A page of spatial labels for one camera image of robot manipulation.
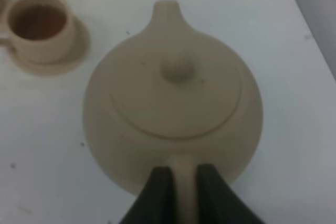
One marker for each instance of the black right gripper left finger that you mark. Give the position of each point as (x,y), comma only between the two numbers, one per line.
(156,202)

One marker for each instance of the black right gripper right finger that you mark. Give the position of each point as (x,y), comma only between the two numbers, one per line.
(217,203)

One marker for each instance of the brown teapot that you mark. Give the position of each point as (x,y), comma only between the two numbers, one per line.
(172,96)

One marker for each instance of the rear cup saucer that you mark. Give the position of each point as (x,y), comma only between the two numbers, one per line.
(66,64)

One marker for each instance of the rear brown teacup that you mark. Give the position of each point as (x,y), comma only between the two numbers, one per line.
(42,31)

